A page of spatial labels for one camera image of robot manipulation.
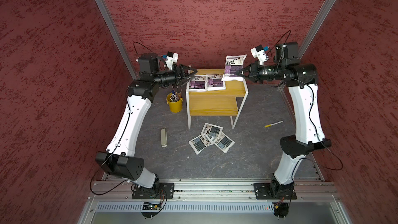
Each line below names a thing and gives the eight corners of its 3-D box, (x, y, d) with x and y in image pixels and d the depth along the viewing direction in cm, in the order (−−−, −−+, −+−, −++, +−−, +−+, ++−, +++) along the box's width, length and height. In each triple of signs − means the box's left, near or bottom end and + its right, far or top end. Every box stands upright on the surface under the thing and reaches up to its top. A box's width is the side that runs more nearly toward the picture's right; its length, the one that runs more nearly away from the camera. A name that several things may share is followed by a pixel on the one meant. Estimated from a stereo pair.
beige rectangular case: (162, 147, 90) (160, 145, 87) (162, 131, 97) (160, 129, 94) (167, 147, 91) (166, 144, 88) (167, 130, 97) (166, 128, 95)
